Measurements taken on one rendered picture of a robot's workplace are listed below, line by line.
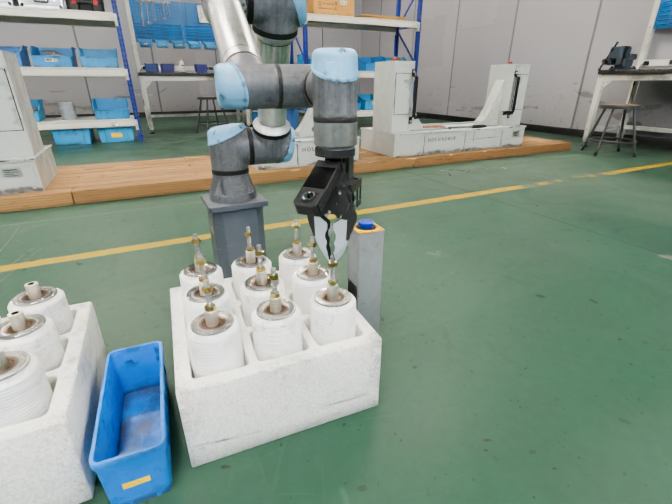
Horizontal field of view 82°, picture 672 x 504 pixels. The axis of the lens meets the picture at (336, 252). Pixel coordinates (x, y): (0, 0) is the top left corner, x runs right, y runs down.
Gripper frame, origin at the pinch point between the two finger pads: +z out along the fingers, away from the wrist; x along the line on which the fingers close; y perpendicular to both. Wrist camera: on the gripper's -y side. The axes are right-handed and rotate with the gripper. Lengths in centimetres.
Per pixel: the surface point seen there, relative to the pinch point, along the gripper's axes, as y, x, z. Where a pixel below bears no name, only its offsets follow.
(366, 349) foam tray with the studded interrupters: -2.1, -8.3, 18.4
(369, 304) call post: 23.9, -1.6, 24.4
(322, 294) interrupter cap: 0.7, 2.3, 9.4
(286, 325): -10.5, 4.8, 10.5
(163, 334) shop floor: 4, 53, 35
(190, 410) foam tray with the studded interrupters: -25.4, 16.2, 21.0
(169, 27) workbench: 438, 415, -100
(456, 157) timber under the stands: 293, -3, 30
